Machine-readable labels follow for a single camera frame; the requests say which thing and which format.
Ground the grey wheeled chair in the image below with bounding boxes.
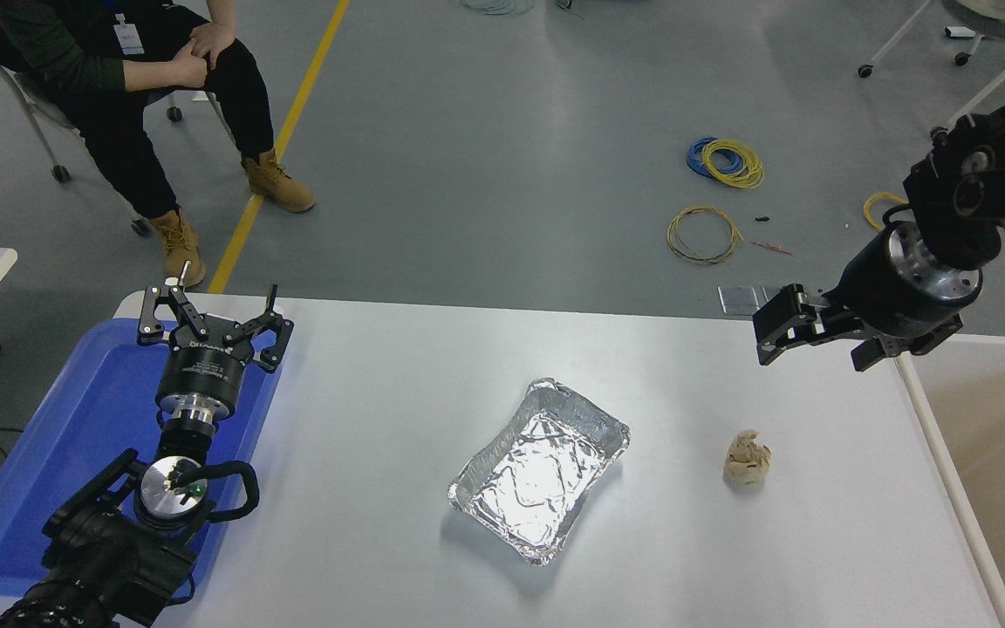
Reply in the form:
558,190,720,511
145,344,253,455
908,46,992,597
0,33,237,238

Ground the crumpled tan paper ball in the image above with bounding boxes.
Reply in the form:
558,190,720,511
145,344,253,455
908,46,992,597
723,428,773,486

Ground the blue plastic tray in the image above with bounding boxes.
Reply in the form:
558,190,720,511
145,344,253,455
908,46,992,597
0,318,284,598

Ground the yellow and black wire coil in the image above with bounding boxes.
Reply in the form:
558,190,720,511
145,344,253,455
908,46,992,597
667,206,743,266

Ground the silver foil tray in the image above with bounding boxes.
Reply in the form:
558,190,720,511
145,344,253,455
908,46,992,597
447,377,631,568

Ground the person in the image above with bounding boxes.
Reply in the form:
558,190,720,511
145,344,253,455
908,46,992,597
0,0,317,289

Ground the blue wire coil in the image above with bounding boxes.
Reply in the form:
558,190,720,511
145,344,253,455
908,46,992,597
687,137,743,181

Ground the person's left hand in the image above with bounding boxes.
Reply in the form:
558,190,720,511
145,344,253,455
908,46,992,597
191,24,237,68

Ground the person's right hand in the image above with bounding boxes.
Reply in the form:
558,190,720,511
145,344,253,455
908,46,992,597
173,41,209,90

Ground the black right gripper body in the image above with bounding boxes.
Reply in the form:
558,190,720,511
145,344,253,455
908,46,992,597
834,229,940,341

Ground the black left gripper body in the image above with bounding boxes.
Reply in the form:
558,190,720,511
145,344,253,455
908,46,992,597
156,338,252,411

